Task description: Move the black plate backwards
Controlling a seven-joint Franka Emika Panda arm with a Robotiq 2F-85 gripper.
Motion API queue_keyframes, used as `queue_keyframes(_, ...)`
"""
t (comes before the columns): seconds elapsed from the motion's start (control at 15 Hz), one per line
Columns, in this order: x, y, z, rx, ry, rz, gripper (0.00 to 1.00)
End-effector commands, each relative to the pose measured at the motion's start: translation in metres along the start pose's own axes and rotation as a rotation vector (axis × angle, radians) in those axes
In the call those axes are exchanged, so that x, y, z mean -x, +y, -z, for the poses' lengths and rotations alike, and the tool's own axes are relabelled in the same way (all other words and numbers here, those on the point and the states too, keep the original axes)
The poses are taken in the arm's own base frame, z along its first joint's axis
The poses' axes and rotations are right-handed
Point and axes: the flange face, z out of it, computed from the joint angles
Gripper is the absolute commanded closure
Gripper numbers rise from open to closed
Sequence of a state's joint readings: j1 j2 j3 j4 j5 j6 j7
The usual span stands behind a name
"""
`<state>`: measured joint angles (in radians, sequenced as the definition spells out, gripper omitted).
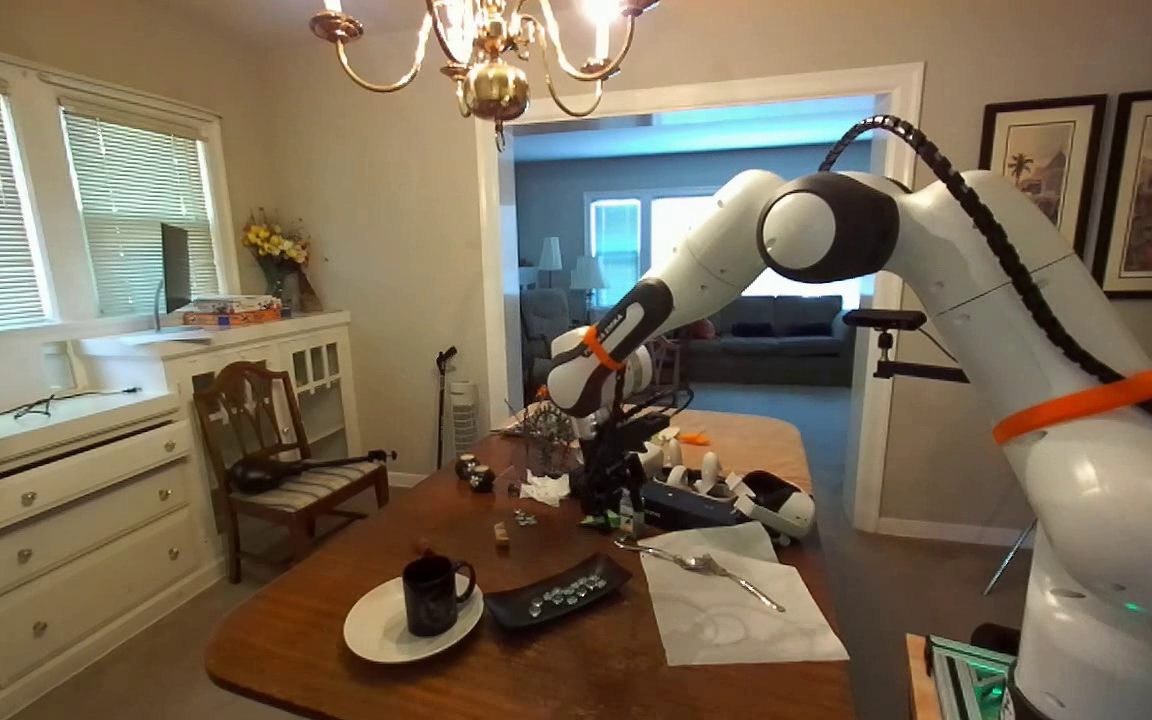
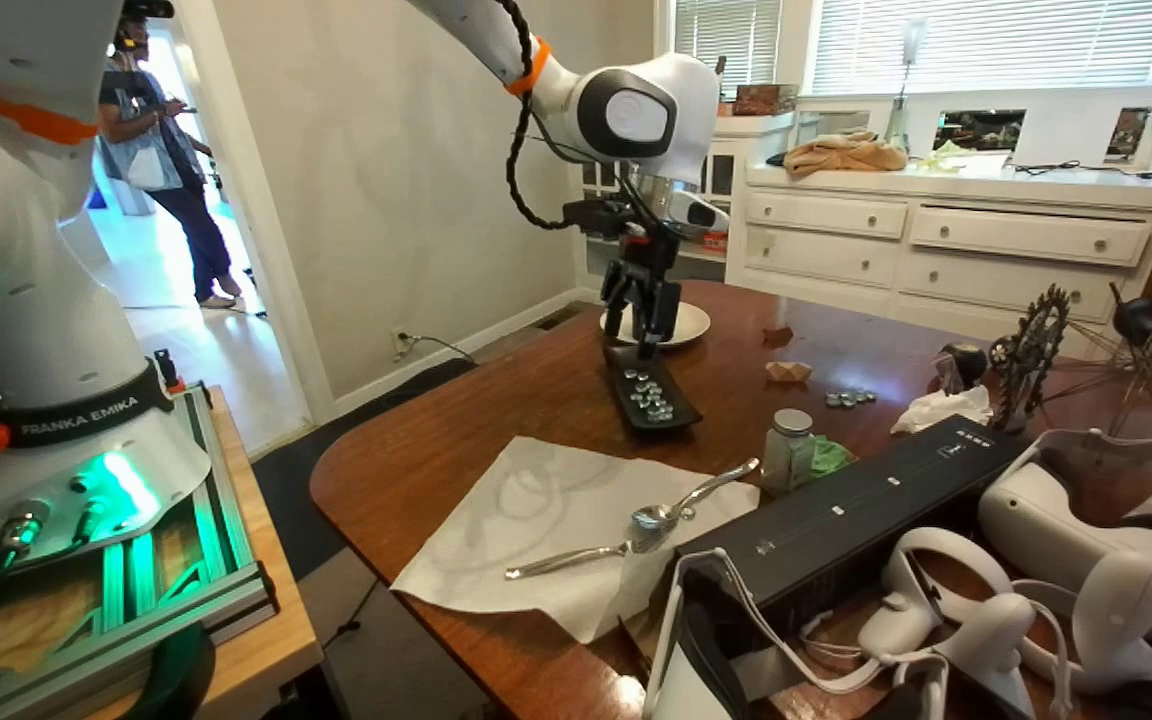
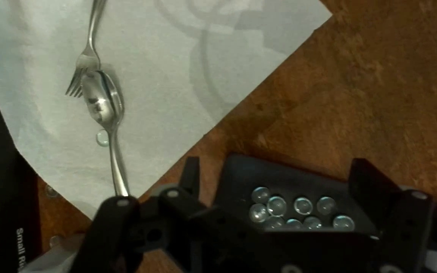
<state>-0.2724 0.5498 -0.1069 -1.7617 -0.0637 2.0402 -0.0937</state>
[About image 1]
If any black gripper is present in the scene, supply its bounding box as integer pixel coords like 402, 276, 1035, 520
582, 394, 677, 525

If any black rectangular plate with pebbles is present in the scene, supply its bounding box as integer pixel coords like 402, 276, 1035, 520
481, 551, 637, 638

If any white round plate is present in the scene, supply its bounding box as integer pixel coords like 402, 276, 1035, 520
339, 573, 488, 669

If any small glass jar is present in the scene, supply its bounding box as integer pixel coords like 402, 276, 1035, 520
615, 485, 649, 540

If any crumpled white tissue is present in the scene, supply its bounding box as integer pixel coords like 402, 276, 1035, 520
518, 470, 575, 513

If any white VR controller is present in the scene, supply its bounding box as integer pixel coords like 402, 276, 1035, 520
694, 448, 730, 498
653, 428, 688, 480

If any long black box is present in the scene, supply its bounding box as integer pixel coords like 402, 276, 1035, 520
632, 475, 747, 531

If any small dark object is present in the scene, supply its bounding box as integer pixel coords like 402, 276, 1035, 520
454, 454, 497, 498

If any white VR headset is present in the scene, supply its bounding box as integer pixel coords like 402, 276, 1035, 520
730, 470, 819, 546

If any white cloth napkin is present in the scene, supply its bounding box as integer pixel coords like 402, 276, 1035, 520
632, 520, 852, 669

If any black cane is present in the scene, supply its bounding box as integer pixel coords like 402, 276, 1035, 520
434, 343, 463, 471

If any black mug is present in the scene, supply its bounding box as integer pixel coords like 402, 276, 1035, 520
402, 550, 481, 642

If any dark sofa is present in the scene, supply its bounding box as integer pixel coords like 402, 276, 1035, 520
679, 292, 864, 394

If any black object on chair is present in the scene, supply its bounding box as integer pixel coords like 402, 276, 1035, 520
227, 448, 396, 499

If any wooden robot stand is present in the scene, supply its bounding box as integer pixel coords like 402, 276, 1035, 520
904, 628, 942, 720

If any white glass-door cabinet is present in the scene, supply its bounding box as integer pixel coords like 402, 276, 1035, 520
75, 313, 369, 537

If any wooden chair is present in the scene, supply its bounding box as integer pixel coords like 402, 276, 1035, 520
187, 357, 396, 589

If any yellow flower bouquet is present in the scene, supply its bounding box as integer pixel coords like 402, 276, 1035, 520
235, 207, 326, 316

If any brass chandelier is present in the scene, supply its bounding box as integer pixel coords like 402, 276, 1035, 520
308, 0, 667, 128

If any black flat panel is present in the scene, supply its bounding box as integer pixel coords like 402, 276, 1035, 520
158, 220, 195, 316

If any white dresser with drawers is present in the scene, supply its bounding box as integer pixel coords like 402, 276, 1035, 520
0, 387, 232, 720

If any narrow white window blind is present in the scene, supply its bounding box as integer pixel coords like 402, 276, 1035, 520
61, 112, 227, 322

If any small orange wrist strap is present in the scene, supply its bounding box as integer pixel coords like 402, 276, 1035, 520
582, 325, 628, 376

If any black camera stand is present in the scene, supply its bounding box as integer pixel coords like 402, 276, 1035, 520
839, 306, 972, 387

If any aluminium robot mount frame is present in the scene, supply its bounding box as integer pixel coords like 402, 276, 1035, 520
927, 634, 1028, 720

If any wide orange strap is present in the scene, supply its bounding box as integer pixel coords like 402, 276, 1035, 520
987, 369, 1152, 448

